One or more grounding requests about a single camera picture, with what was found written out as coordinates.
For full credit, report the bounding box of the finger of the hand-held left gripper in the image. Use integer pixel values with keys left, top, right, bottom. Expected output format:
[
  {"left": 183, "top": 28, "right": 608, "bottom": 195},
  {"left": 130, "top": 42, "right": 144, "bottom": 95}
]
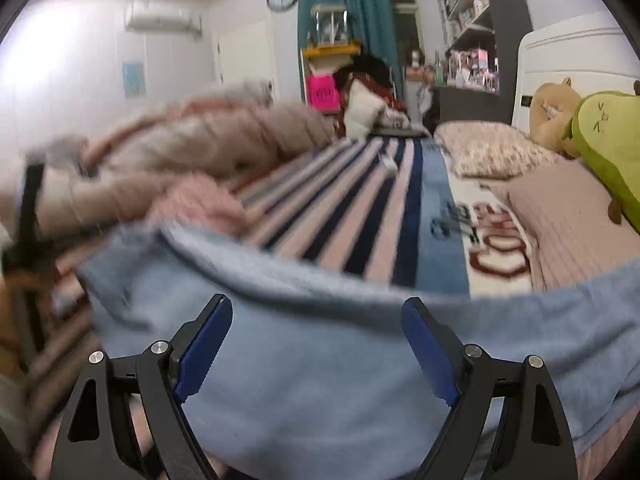
[{"left": 0, "top": 160, "right": 103, "bottom": 361}]

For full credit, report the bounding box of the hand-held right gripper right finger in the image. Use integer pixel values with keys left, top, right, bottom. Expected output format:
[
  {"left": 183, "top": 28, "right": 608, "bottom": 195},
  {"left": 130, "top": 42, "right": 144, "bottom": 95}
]
[{"left": 400, "top": 296, "right": 581, "bottom": 480}]

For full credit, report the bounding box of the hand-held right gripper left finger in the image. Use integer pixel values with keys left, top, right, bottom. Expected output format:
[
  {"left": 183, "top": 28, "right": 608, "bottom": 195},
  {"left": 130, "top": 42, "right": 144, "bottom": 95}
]
[{"left": 50, "top": 293, "right": 234, "bottom": 480}]

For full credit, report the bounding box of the light blue blanket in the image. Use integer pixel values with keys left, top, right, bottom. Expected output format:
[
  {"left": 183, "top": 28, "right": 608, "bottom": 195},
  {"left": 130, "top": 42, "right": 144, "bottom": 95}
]
[{"left": 75, "top": 222, "right": 640, "bottom": 480}]

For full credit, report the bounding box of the pink knitted cloth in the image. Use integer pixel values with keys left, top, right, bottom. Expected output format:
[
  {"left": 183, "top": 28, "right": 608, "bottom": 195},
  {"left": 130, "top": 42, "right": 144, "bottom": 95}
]
[{"left": 142, "top": 172, "right": 251, "bottom": 238}]

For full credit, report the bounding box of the striped bed blanket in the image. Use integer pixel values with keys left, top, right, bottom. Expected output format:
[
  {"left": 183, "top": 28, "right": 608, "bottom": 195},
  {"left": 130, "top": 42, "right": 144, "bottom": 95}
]
[{"left": 220, "top": 136, "right": 546, "bottom": 297}]

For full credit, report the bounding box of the pink quilted pillow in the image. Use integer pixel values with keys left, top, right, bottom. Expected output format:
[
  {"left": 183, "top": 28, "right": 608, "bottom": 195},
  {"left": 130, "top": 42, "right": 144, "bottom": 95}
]
[{"left": 495, "top": 157, "right": 640, "bottom": 293}]

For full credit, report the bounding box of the beige puffy quilt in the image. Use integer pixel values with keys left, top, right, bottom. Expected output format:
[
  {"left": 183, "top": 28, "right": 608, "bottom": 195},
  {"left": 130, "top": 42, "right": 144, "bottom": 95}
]
[{"left": 0, "top": 82, "right": 337, "bottom": 241}]

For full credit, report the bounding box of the floral pillow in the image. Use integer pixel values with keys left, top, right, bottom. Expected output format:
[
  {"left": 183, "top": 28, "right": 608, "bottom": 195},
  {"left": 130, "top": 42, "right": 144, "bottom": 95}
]
[{"left": 433, "top": 121, "right": 568, "bottom": 180}]

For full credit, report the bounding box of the white pillow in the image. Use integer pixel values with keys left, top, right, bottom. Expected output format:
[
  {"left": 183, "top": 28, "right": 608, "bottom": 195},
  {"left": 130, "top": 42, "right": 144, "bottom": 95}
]
[{"left": 342, "top": 81, "right": 387, "bottom": 140}]

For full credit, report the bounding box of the white air conditioner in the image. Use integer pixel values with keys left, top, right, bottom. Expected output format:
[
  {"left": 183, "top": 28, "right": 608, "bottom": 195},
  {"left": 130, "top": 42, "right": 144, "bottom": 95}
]
[{"left": 124, "top": 0, "right": 203, "bottom": 40}]

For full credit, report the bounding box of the brown plush toy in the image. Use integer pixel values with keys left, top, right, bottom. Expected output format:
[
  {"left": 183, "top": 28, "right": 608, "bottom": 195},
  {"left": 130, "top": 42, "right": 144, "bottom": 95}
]
[{"left": 527, "top": 77, "right": 583, "bottom": 157}]

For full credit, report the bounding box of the dark desk with items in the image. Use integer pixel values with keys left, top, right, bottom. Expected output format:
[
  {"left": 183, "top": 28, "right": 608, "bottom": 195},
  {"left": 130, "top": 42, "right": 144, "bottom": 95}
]
[{"left": 404, "top": 47, "right": 516, "bottom": 131}]

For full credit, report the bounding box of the dark clothes pile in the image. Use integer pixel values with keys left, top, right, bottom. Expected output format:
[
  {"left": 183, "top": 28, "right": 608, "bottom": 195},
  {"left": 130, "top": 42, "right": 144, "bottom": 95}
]
[{"left": 334, "top": 55, "right": 408, "bottom": 116}]

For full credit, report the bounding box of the white door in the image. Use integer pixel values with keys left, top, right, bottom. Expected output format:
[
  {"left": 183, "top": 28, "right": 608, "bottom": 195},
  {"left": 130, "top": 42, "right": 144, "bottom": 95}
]
[{"left": 215, "top": 21, "right": 277, "bottom": 101}]

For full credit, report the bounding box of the pink box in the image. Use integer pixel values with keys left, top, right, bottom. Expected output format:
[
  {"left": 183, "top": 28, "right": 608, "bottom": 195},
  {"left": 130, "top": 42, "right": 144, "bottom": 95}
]
[{"left": 307, "top": 74, "right": 342, "bottom": 112}]

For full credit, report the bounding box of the green avocado plush toy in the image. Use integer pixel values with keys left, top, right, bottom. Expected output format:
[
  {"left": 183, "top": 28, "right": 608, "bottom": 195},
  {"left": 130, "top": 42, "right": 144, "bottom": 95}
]
[{"left": 562, "top": 80, "right": 640, "bottom": 236}]

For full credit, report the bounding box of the white headboard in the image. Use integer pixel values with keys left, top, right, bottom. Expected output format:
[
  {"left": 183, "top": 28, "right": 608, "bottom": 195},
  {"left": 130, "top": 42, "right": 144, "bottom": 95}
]
[{"left": 510, "top": 25, "right": 640, "bottom": 128}]

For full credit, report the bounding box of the yellow white shelf rack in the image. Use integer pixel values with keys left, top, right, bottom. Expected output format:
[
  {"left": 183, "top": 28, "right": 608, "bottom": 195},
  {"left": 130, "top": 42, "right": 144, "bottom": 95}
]
[{"left": 300, "top": 4, "right": 362, "bottom": 81}]

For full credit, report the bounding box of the teal curtain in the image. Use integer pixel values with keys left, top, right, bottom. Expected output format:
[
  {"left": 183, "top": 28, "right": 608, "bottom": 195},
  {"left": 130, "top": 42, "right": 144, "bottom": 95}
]
[{"left": 298, "top": 0, "right": 405, "bottom": 106}]

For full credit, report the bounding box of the blue wall poster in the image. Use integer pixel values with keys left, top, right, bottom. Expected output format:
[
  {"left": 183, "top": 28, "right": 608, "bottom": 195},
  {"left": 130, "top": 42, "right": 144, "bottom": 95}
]
[{"left": 122, "top": 61, "right": 146, "bottom": 97}]

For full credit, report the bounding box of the wall shelf with items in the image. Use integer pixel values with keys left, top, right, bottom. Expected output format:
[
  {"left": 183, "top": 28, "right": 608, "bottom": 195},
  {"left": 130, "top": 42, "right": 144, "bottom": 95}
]
[{"left": 434, "top": 0, "right": 496, "bottom": 51}]

